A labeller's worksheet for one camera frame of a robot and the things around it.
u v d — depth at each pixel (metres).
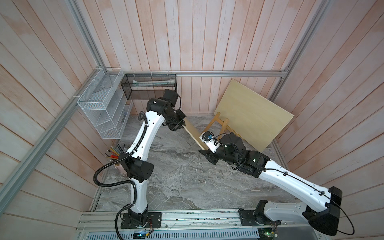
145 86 1.04
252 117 0.93
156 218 0.73
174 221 0.74
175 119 0.66
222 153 0.58
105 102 0.70
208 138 0.57
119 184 0.50
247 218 0.73
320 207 0.39
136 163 0.47
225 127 0.87
